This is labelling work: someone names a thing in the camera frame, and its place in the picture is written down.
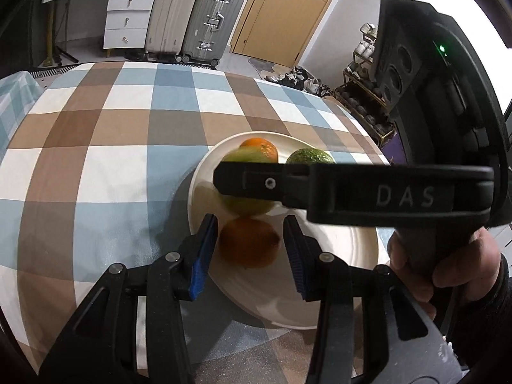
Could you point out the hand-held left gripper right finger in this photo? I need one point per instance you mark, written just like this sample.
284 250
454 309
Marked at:
298 262

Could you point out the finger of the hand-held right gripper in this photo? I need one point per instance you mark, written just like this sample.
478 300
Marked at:
256 184

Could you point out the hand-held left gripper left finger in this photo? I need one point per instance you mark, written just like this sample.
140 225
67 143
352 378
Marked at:
202 256

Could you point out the green yellow citrus fruit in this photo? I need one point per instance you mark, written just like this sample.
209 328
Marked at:
310 156
252 207

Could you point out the cream round plate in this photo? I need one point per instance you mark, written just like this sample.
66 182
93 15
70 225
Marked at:
344 252

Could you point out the orange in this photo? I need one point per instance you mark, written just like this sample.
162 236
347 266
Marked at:
248 244
262 148

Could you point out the person's right forearm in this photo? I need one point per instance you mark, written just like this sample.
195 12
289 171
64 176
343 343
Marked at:
488 328

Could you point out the person's right hand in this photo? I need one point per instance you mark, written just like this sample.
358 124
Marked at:
480 268

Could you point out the shoe rack with shoes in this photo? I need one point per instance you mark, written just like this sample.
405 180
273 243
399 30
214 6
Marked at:
362 88

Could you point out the shoes on floor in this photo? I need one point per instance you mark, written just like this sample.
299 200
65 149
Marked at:
300 80

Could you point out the silver suitcase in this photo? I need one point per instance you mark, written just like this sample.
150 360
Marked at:
216 20

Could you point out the wooden door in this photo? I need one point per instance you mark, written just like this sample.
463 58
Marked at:
288 12

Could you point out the beige suitcase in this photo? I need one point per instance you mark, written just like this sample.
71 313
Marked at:
172 12

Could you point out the white drawer cabinet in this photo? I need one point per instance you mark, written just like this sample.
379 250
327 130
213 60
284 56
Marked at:
128 20

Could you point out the blue checked cloth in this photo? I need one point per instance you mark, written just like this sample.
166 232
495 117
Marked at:
14 104

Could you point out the yellow pole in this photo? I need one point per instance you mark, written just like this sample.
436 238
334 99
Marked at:
50 32

